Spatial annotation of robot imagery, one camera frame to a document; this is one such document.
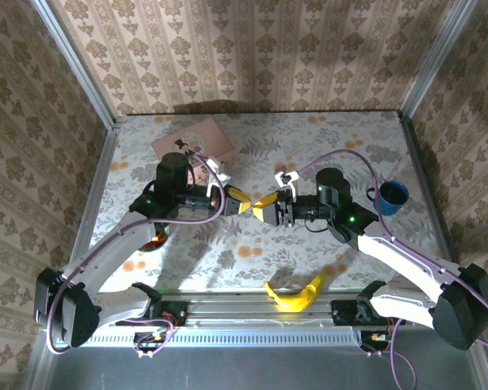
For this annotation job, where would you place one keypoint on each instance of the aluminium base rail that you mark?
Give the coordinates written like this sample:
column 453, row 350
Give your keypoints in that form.
column 248, row 313

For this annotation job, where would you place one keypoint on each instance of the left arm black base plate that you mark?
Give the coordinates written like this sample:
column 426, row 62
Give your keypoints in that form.
column 172, row 310

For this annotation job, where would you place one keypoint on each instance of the yellow banana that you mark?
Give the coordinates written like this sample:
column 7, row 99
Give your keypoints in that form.
column 297, row 298

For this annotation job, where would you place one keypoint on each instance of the red orange round object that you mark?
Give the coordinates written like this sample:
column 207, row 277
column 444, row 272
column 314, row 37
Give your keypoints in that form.
column 156, row 241

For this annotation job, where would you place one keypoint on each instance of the blue mug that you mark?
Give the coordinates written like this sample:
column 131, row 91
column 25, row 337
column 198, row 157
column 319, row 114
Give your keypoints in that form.
column 392, row 199

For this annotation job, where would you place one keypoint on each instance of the pink wedding couple box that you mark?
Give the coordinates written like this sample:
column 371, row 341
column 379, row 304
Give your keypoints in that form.
column 211, row 136

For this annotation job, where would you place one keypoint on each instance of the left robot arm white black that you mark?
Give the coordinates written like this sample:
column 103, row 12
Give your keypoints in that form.
column 118, row 239

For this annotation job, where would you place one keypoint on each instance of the grey metal panel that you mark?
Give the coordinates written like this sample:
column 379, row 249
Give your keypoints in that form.
column 248, row 369

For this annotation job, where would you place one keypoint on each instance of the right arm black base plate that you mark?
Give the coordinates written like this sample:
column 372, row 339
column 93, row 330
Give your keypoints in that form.
column 343, row 310

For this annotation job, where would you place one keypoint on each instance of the aluminium frame post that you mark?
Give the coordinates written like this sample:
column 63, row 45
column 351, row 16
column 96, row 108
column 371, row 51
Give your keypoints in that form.
column 79, row 69
column 435, row 57

